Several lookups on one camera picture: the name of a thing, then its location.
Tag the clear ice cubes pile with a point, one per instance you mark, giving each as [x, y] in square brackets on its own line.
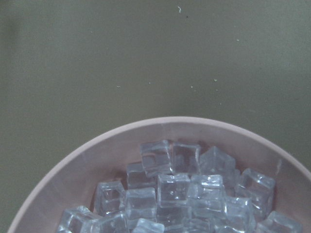
[178, 188]

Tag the pink bowl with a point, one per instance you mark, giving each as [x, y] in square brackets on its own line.
[73, 181]

